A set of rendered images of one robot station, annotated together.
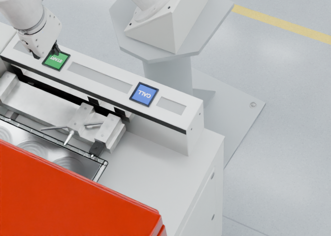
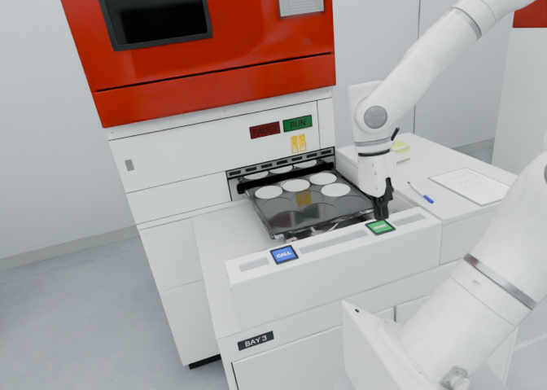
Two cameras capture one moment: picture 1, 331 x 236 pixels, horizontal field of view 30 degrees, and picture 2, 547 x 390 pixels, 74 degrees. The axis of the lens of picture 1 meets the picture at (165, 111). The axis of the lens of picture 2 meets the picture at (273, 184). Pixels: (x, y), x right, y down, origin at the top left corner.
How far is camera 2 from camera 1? 1.60 m
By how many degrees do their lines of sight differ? 87
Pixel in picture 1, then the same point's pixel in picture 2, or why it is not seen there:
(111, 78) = (325, 247)
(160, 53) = not seen: hidden behind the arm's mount
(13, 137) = (343, 210)
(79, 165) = (286, 226)
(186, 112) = (236, 269)
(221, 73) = not seen: outside the picture
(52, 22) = (371, 174)
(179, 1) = (353, 319)
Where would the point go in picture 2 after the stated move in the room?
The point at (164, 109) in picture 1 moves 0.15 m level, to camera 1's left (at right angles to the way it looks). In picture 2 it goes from (256, 259) to (293, 229)
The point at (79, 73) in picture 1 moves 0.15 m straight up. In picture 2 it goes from (352, 234) to (350, 181)
